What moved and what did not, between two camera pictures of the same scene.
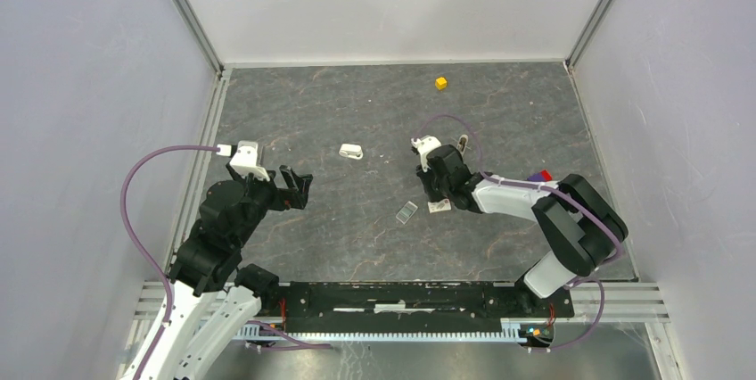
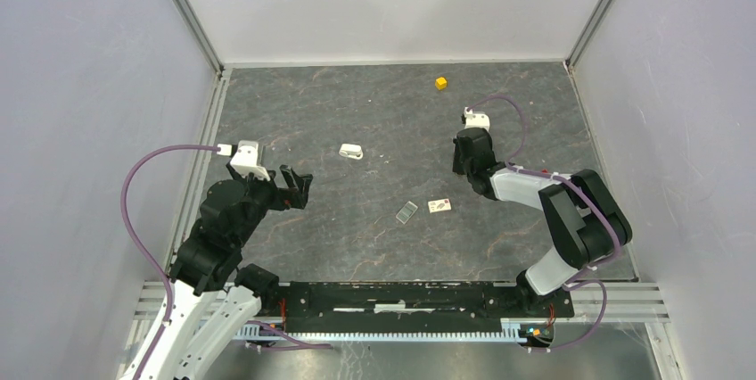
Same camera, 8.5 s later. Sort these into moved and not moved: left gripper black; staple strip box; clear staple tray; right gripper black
Moved: right gripper black
Not moved: clear staple tray; left gripper black; staple strip box
